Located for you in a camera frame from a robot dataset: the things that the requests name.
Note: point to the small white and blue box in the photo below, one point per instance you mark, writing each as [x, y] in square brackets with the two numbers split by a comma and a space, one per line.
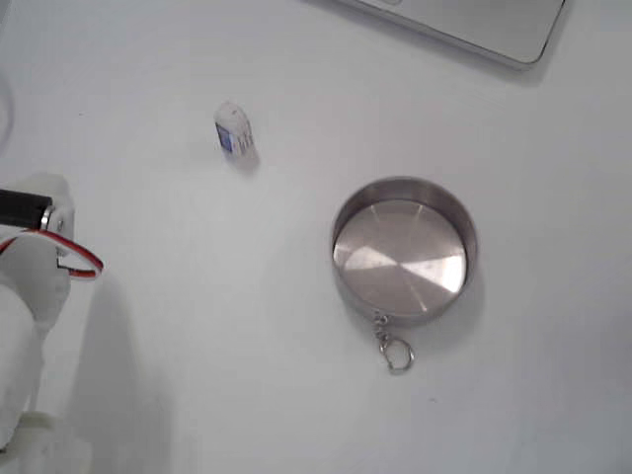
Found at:
[232, 133]

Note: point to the round metal bowl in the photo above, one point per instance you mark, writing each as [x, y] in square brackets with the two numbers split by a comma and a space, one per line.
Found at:
[395, 266]

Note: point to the silver laptop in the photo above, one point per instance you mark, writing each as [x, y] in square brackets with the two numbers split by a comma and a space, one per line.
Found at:
[469, 24]

